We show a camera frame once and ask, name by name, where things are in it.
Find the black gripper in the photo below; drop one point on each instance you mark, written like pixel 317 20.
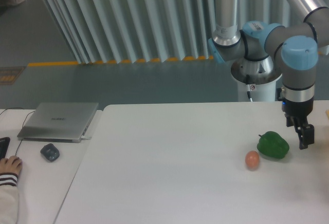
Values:
pixel 296 115

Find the green bell pepper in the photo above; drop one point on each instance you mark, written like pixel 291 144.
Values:
pixel 271 144

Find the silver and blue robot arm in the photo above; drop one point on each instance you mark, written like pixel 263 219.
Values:
pixel 262 53

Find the person's hand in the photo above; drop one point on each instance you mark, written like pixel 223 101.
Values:
pixel 12 165

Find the wooden board edge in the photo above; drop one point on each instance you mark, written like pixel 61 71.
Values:
pixel 327 113

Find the brown egg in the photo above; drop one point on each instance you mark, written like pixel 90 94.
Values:
pixel 252 160

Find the white corrugated partition screen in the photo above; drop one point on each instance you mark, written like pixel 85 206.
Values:
pixel 158 30

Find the silver closed laptop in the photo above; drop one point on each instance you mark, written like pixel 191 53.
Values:
pixel 59 122

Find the dark grey computer mouse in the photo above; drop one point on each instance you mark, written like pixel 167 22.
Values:
pixel 50 152

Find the black keyboard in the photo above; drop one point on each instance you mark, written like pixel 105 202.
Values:
pixel 4 144

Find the white sleeve striped cuff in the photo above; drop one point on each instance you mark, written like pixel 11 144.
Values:
pixel 9 198

